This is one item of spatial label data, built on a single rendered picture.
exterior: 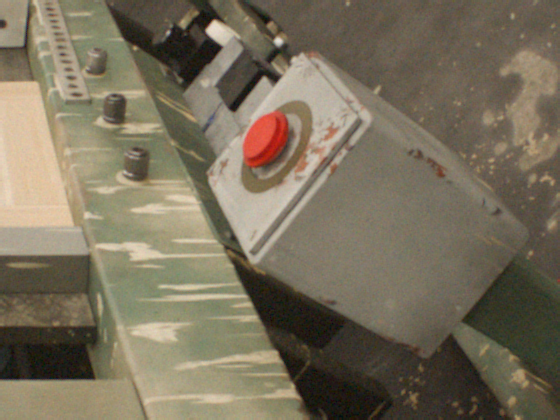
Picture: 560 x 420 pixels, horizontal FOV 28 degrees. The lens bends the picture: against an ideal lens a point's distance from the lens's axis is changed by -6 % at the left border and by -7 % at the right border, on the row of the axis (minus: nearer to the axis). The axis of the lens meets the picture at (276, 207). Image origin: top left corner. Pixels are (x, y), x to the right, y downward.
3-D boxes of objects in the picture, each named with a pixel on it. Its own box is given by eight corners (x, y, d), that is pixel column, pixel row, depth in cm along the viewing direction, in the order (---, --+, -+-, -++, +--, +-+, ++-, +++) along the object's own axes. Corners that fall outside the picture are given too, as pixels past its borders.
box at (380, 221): (540, 241, 79) (366, 113, 70) (434, 367, 82) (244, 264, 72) (472, 164, 89) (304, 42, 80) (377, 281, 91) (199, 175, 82)
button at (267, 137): (312, 140, 74) (287, 124, 73) (273, 188, 75) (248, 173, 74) (293, 114, 77) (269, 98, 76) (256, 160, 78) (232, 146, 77)
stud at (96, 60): (106, 76, 131) (109, 53, 130) (86, 76, 131) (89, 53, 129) (103, 69, 133) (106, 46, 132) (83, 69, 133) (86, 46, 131)
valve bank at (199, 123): (495, 236, 110) (319, 113, 98) (403, 346, 113) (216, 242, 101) (328, 47, 152) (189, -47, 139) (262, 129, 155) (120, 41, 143)
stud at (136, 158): (149, 183, 109) (153, 155, 108) (124, 183, 108) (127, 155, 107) (144, 171, 111) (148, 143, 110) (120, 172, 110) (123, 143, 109)
